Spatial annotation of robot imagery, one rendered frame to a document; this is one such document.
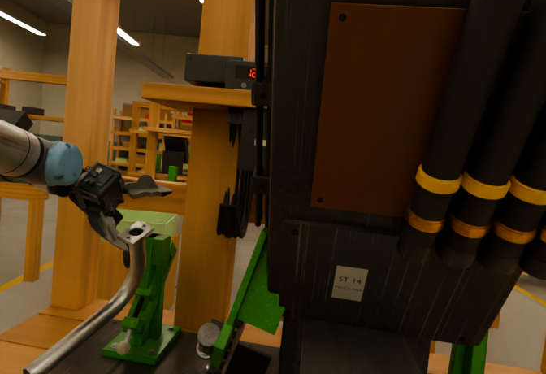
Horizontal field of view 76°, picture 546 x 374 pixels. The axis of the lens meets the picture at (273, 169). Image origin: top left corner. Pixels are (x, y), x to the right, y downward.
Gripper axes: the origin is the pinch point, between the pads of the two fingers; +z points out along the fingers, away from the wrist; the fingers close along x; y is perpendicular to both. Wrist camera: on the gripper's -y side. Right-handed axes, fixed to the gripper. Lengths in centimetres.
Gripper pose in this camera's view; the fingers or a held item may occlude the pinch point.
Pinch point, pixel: (153, 221)
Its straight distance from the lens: 74.2
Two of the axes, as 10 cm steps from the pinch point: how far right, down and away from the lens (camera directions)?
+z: 9.3, 3.6, -1.2
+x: 3.5, -6.8, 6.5
